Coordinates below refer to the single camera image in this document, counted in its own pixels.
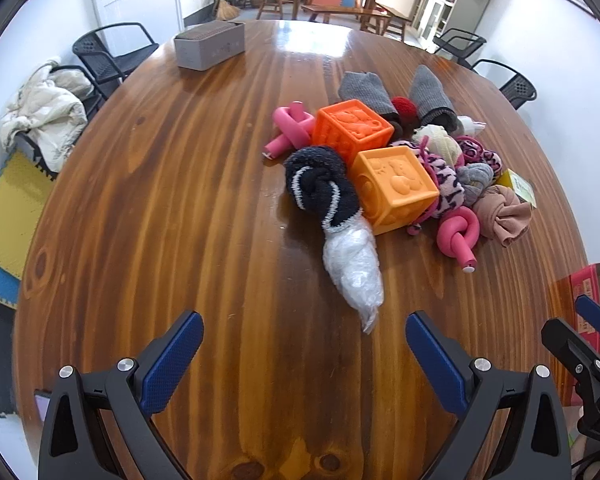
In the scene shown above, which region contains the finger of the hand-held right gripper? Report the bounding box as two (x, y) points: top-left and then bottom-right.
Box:
(541, 317), (600, 378)
(575, 294), (600, 338)

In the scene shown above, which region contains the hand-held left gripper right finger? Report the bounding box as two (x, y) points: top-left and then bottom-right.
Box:
(405, 310), (573, 480)

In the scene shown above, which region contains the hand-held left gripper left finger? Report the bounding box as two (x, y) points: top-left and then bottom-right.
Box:
(37, 310), (204, 480)

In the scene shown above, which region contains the red rectangular container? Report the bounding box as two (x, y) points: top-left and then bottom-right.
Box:
(550, 262), (600, 406)

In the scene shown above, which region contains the knotted pink foam curler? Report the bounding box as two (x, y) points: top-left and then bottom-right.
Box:
(436, 207), (481, 274)
(264, 101), (316, 160)

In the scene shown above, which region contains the clear plastic bag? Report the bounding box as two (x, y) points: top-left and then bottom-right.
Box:
(322, 220), (385, 335)

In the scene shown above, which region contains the tan knotted sock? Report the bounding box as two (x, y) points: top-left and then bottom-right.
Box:
(472, 185), (533, 248)

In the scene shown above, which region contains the yellow and green small box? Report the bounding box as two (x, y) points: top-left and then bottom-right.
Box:
(495, 169), (537, 207)

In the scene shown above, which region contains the pink leopard print sock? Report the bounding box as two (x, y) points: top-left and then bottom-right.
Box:
(420, 152), (466, 216)
(455, 135), (503, 176)

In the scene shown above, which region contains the grey and yellow sock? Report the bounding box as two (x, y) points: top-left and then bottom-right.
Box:
(455, 162), (496, 206)

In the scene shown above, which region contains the light orange rubber cube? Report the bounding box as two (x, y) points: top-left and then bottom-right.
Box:
(349, 147), (440, 236)

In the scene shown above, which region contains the black and white fuzzy sock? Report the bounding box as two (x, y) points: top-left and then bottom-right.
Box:
(284, 145), (363, 233)

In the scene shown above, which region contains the cream and pink sock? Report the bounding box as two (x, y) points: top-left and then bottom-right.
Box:
(412, 125), (463, 166)

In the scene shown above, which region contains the white tube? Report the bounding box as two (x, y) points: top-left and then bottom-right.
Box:
(457, 116), (487, 137)

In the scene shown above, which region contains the dark orange rubber cube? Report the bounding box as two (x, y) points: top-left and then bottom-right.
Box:
(312, 99), (396, 166)

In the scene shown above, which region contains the red pompom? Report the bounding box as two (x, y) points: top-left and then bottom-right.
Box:
(390, 95), (420, 128)

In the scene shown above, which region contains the grey knitted sock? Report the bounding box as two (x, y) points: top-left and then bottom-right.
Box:
(338, 71), (401, 123)
(410, 65), (460, 131)

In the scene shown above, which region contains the yellow foam floor mat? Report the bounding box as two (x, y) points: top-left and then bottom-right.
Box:
(0, 152), (56, 281)

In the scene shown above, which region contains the black metal chair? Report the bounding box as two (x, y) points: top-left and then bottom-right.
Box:
(432, 27), (487, 68)
(472, 59), (537, 111)
(10, 62), (106, 176)
(72, 22), (160, 101)

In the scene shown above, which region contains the white padded jacket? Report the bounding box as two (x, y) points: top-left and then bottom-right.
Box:
(0, 57), (93, 173)

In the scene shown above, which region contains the grey rectangular box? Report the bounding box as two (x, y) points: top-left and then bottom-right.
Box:
(174, 21), (246, 71)

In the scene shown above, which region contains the white glass-door cabinet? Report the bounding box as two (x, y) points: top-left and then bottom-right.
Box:
(412, 0), (501, 53)

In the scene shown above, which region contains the straw broom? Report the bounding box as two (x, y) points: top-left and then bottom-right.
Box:
(212, 0), (241, 22)

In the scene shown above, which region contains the long wooden bench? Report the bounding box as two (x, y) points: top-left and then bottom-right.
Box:
(300, 4), (391, 36)

